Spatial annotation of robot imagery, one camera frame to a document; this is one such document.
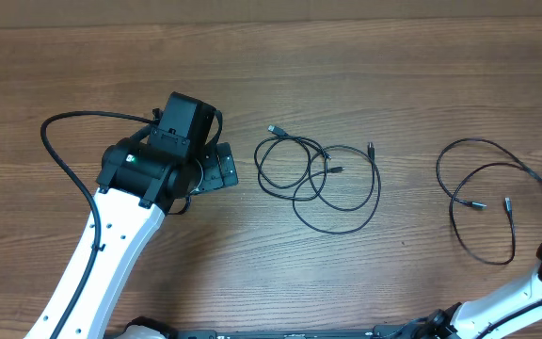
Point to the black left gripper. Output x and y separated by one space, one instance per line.
214 176

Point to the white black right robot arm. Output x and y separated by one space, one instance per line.
511 308

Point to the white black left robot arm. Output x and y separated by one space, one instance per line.
175 156

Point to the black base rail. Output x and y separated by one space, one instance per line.
143 327

